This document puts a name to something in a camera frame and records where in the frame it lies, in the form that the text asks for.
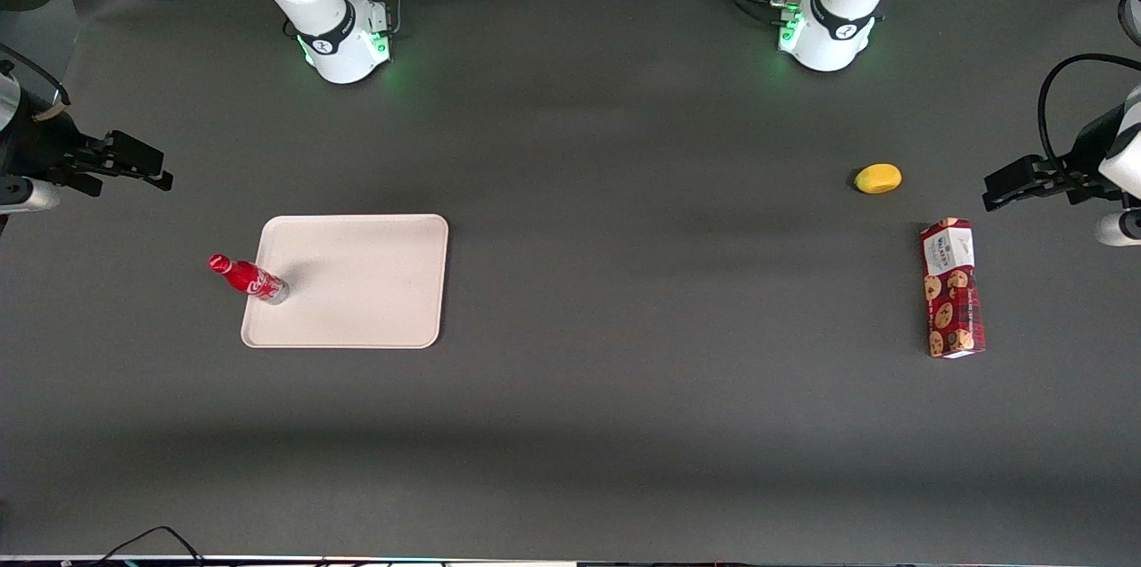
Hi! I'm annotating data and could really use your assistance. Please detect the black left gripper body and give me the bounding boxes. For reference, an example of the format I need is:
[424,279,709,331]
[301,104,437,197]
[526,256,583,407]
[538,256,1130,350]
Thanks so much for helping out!
[1043,108,1126,193]

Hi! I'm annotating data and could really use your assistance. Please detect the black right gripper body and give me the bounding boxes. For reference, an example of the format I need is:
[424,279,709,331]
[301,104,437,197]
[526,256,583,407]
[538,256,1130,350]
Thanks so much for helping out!
[0,108,112,193]

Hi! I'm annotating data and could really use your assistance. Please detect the red coke bottle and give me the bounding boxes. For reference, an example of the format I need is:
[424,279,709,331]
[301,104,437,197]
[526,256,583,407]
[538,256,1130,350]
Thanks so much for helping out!
[208,253,290,306]

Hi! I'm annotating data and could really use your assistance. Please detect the white rectangular plastic tray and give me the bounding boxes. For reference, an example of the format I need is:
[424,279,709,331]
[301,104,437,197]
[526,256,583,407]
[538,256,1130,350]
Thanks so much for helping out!
[240,213,449,349]

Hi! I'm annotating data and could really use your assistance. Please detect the red tartan cookie box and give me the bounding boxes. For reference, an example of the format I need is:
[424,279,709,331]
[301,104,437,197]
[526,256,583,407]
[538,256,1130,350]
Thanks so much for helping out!
[919,218,987,359]

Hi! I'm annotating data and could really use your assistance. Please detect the yellow lemon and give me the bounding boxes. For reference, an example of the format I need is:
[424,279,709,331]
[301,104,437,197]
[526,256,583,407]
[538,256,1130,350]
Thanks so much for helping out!
[854,163,903,194]

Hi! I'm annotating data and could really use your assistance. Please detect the dark grey table mat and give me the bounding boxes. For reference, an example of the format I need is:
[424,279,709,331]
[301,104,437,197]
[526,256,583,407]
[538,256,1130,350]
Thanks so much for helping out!
[0,0,1141,563]

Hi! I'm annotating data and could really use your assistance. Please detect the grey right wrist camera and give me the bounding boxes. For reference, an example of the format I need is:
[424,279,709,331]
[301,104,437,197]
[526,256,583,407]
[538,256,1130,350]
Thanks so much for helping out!
[0,177,62,214]

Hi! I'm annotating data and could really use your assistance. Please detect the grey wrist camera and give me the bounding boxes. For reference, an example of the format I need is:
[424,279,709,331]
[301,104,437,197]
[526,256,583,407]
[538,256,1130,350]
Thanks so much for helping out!
[0,177,62,214]
[1095,209,1141,247]

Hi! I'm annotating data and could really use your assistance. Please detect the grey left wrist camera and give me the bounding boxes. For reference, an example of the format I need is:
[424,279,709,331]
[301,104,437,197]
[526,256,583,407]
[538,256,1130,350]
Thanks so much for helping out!
[1095,209,1141,247]

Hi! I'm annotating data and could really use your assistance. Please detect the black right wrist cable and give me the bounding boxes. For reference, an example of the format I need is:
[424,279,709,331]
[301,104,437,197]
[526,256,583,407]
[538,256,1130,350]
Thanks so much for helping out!
[0,45,70,120]

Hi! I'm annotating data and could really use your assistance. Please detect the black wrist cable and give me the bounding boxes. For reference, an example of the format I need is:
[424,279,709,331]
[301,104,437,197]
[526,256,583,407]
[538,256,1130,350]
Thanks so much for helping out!
[1037,53,1141,176]
[0,45,70,120]

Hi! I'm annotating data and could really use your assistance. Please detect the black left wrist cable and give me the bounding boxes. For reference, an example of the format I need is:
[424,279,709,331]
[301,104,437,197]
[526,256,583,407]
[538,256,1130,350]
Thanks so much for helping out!
[1037,53,1141,176]

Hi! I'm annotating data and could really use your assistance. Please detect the thin black table edge cable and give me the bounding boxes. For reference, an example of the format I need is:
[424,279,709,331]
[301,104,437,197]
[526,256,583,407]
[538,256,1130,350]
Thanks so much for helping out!
[89,526,208,567]

